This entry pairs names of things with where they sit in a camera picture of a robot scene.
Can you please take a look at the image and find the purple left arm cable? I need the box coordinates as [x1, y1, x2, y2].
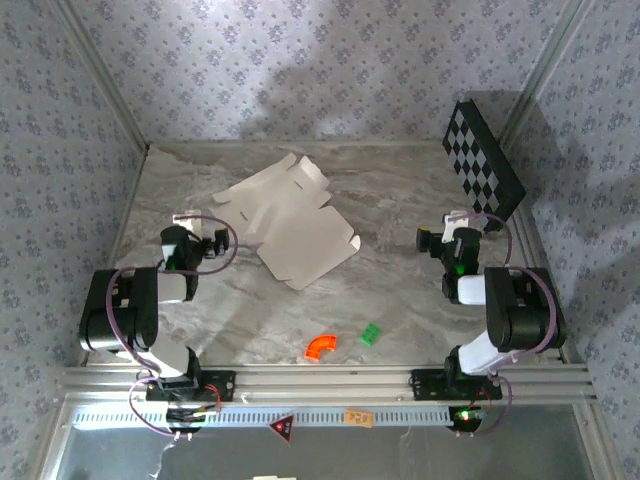
[107, 212, 240, 441]

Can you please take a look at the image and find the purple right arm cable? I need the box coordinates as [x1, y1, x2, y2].
[452, 212, 559, 439]

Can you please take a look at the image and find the grey slotted cable duct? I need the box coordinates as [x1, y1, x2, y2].
[72, 405, 481, 430]

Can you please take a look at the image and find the white paper box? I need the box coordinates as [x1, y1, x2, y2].
[209, 152, 362, 292]

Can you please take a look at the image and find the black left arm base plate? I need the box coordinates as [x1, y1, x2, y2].
[145, 369, 236, 403]

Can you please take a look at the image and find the orange curved toy block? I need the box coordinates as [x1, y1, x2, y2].
[303, 333, 339, 363]

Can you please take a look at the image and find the aluminium frame post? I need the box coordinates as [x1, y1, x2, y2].
[499, 0, 597, 149]
[49, 0, 152, 154]

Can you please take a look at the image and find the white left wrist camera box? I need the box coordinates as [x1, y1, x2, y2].
[172, 212, 202, 235]

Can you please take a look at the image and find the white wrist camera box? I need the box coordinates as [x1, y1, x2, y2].
[442, 212, 471, 242]
[172, 212, 202, 235]

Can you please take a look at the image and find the long aluminium mounting rail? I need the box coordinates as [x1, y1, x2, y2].
[57, 364, 597, 405]

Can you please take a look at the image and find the orange label sticker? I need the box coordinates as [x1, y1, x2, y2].
[344, 408, 375, 429]

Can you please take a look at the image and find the red triangle warning sticker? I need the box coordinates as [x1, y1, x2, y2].
[268, 412, 296, 445]

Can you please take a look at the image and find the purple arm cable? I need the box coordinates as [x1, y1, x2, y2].
[452, 212, 559, 439]
[107, 212, 240, 441]

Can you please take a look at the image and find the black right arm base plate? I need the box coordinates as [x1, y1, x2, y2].
[410, 368, 503, 402]

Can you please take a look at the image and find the black checkerboard calibration board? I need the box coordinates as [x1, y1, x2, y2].
[441, 98, 527, 234]

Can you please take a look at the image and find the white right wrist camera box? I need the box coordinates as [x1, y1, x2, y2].
[442, 212, 471, 242]

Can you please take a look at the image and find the aluminium frame bar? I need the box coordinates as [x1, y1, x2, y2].
[514, 207, 571, 364]
[147, 139, 446, 150]
[77, 144, 151, 369]

